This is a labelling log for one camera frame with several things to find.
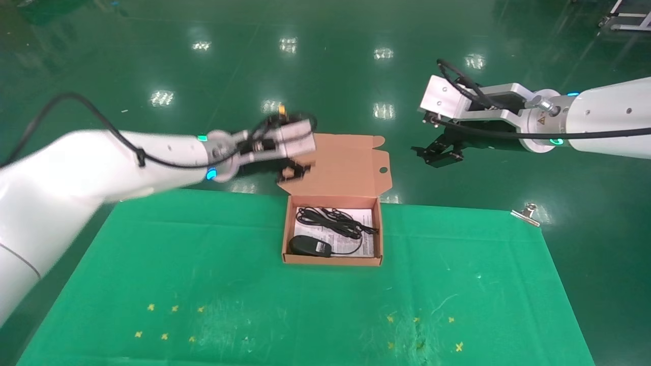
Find green table cloth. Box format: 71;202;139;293
15;187;597;366

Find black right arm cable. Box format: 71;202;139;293
430;58;651;141

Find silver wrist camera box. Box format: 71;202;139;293
274;119;317;156
418;75;536;134

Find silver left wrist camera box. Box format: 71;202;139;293
274;119;317;156

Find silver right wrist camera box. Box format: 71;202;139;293
418;75;536;134

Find black data cable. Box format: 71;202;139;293
295;206;380;240

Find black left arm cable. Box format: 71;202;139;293
0;92;286;170

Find metal cloth clip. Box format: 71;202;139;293
510;202;541;227

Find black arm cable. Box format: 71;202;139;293
430;58;651;141
0;92;286;170

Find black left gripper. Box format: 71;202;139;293
238;146;312;184

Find white printed paper sheet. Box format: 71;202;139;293
293;207;376;258

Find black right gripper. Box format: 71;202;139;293
410;121;525;169

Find white metal cart frame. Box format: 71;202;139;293
597;0;651;32

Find open brown cardboard box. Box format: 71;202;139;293
277;133;393;267

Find black wired mouse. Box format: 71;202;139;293
288;231;365;258

